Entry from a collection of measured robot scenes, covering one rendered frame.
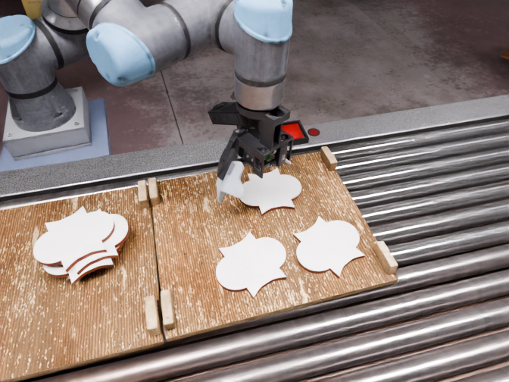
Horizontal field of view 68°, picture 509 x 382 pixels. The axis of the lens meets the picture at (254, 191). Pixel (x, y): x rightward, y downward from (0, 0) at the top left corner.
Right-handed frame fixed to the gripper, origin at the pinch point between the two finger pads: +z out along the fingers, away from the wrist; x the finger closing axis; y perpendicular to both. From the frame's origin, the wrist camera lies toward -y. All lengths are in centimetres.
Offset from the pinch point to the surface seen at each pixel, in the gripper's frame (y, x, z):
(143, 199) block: -13.0, -16.0, 4.3
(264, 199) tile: 2.7, 2.7, 5.0
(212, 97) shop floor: -146, 104, 99
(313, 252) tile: 17.9, 0.4, 4.9
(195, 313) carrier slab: 12.0, -22.2, 6.7
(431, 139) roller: 15, 50, 6
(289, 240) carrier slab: 12.7, -0.4, 5.9
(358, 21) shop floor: -148, 279, 92
